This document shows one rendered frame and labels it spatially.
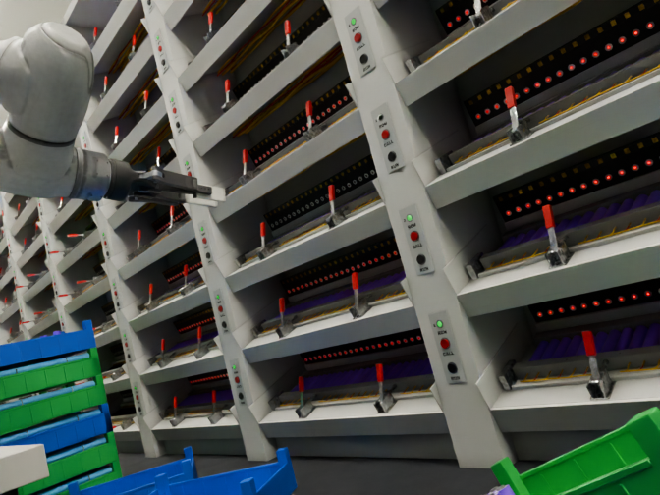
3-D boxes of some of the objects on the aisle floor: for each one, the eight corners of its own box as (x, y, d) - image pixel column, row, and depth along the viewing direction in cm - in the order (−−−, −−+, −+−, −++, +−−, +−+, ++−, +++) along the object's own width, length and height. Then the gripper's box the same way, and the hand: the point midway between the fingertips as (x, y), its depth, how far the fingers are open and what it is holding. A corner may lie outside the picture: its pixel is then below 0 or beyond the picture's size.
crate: (54, 542, 115) (47, 504, 116) (75, 516, 134) (69, 482, 135) (197, 495, 123) (190, 459, 124) (197, 476, 142) (191, 445, 143)
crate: (438, 614, 53) (396, 532, 56) (535, 522, 67) (497, 461, 70) (735, 529, 34) (646, 413, 37) (786, 426, 48) (719, 348, 51)
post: (506, 468, 88) (258, -382, 110) (459, 467, 94) (234, -334, 117) (561, 428, 101) (330, -322, 124) (516, 429, 108) (305, -282, 130)
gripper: (89, 211, 104) (203, 226, 119) (119, 182, 92) (241, 202, 107) (90, 175, 106) (202, 193, 121) (119, 141, 94) (239, 167, 109)
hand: (205, 195), depth 112 cm, fingers open, 3 cm apart
